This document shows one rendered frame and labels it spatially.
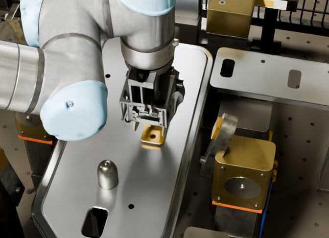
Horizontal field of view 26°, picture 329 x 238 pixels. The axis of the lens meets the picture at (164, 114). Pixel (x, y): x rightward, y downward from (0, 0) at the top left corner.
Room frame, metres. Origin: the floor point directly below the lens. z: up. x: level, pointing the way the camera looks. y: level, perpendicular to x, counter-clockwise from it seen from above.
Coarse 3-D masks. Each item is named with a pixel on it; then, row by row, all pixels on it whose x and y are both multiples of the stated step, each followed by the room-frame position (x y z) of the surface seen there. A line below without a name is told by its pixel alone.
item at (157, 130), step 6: (144, 126) 0.73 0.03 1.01; (150, 126) 0.73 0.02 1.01; (156, 126) 0.73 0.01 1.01; (144, 132) 0.72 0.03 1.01; (150, 132) 0.72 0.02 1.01; (156, 132) 0.72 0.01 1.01; (144, 138) 0.70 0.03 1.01; (150, 138) 0.70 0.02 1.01; (156, 138) 0.70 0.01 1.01; (162, 138) 0.70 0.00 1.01
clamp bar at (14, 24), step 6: (12, 6) 0.80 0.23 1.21; (18, 6) 0.79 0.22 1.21; (12, 12) 0.78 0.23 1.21; (18, 12) 0.79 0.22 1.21; (0, 18) 0.79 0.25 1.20; (6, 18) 0.77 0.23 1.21; (12, 18) 0.77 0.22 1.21; (18, 18) 0.77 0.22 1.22; (12, 24) 0.77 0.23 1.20; (18, 24) 0.76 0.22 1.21; (12, 30) 0.77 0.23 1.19; (18, 30) 0.76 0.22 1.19; (12, 36) 0.77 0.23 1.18; (18, 36) 0.77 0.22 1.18; (18, 42) 0.77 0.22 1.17; (24, 42) 0.76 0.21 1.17
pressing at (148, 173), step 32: (192, 64) 0.88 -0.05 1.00; (192, 96) 0.80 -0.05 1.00; (128, 128) 0.73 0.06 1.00; (192, 128) 0.73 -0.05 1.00; (64, 160) 0.67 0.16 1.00; (96, 160) 0.67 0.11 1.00; (128, 160) 0.67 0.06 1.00; (160, 160) 0.67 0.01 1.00; (64, 192) 0.60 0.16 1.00; (96, 192) 0.60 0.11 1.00; (128, 192) 0.60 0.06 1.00; (160, 192) 0.60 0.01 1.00; (64, 224) 0.55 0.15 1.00; (128, 224) 0.55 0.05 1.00; (160, 224) 0.55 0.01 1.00
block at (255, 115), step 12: (228, 96) 0.82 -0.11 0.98; (228, 108) 0.79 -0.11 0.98; (240, 108) 0.79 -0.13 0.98; (252, 108) 0.79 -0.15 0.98; (264, 108) 0.79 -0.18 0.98; (240, 120) 0.76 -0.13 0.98; (252, 120) 0.76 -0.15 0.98; (264, 120) 0.76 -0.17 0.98; (240, 132) 0.75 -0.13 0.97; (252, 132) 0.74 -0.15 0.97; (264, 132) 0.74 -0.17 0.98
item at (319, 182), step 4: (328, 148) 0.84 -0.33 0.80; (328, 152) 0.82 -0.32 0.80; (328, 156) 0.81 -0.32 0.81; (324, 160) 0.84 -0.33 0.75; (328, 160) 0.80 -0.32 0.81; (324, 164) 0.83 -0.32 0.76; (328, 164) 0.80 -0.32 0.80; (324, 168) 0.81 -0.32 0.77; (328, 168) 0.80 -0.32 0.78; (320, 172) 0.84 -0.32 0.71; (324, 172) 0.80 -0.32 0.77; (328, 172) 0.80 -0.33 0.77; (320, 176) 0.83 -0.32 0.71; (324, 176) 0.80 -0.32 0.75; (328, 176) 0.80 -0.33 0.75; (320, 180) 0.81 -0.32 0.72; (324, 180) 0.80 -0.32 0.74; (328, 180) 0.80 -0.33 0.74; (320, 184) 0.80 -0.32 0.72; (324, 184) 0.80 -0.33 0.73; (328, 184) 0.80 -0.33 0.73; (320, 188) 0.80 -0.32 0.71; (324, 188) 0.80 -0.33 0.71; (328, 188) 0.80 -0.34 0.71; (324, 192) 0.79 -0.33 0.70; (328, 192) 0.79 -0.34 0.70
